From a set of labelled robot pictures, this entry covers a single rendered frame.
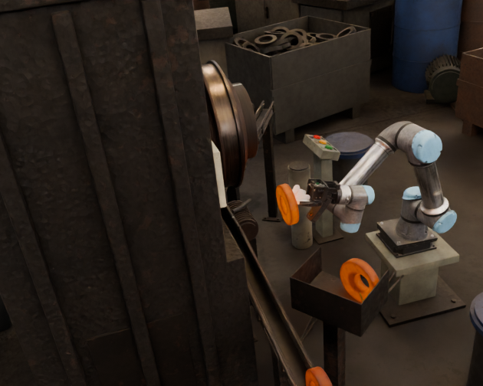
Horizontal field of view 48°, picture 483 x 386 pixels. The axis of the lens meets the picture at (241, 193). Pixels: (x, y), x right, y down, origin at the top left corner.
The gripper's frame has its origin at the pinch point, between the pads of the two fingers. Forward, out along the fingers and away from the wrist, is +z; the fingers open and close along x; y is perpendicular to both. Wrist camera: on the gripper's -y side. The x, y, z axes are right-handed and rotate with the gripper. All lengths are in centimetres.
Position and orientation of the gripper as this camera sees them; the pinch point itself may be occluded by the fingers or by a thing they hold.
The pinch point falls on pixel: (287, 200)
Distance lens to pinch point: 202.5
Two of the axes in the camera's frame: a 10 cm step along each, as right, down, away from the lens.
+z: -9.4, 0.0, -3.4
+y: 1.6, -8.9, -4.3
